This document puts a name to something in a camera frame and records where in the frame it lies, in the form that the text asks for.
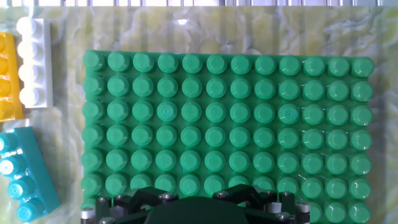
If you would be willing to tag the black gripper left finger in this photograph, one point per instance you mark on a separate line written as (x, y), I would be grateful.
(124, 208)

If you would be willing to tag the teal four-stud block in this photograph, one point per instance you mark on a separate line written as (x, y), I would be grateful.
(28, 174)

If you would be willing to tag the yellow-orange four-stud block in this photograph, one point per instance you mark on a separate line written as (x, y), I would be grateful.
(7, 77)

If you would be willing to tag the green studded baseplate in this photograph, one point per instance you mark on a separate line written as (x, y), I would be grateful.
(217, 124)

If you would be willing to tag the white four-stud block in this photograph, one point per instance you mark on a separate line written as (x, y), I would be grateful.
(34, 62)

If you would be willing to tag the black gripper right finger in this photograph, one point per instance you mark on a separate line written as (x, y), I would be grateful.
(270, 205)

